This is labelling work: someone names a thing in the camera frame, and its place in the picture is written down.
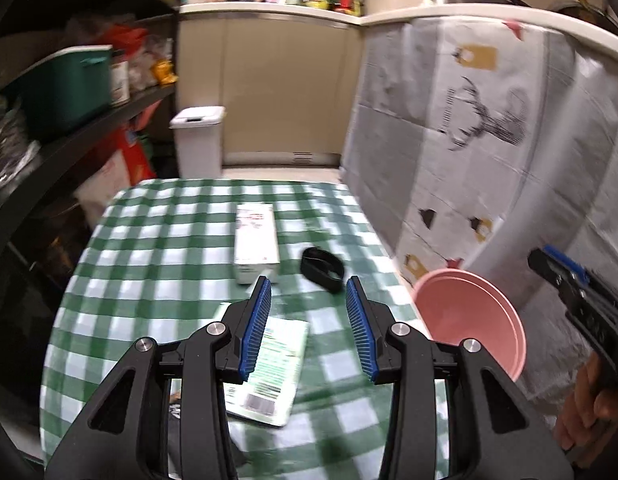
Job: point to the beige kitchen cabinet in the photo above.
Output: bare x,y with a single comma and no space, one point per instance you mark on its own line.
285,75

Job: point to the red rice sack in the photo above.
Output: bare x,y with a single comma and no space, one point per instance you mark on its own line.
116,163

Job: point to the white jar on shelf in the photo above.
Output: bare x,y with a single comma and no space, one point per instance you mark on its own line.
119,78

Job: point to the green storage box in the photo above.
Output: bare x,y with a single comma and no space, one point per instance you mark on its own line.
80,82

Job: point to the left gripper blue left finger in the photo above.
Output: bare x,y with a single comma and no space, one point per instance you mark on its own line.
253,326

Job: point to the green white snack pouch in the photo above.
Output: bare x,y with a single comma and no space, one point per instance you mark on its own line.
268,394

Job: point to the black elastic band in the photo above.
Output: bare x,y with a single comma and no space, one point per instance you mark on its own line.
323,268

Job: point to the deer print cloth cover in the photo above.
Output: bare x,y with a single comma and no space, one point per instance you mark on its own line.
474,141

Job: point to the pink plastic trash bin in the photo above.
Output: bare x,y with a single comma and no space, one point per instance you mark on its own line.
455,305

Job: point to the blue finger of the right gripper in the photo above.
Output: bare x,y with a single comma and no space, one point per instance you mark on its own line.
576,269

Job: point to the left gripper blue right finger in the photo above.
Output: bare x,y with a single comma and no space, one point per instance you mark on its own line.
361,326

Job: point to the green checkered tablecloth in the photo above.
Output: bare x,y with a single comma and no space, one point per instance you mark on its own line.
160,264

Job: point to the red white carton box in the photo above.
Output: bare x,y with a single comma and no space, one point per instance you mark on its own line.
255,244

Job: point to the person's right hand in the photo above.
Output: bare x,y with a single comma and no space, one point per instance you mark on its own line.
589,418

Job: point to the white lidded trash can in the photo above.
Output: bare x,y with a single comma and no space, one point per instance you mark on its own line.
197,135

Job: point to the yellow toy on shelf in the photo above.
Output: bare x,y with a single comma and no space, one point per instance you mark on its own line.
163,72

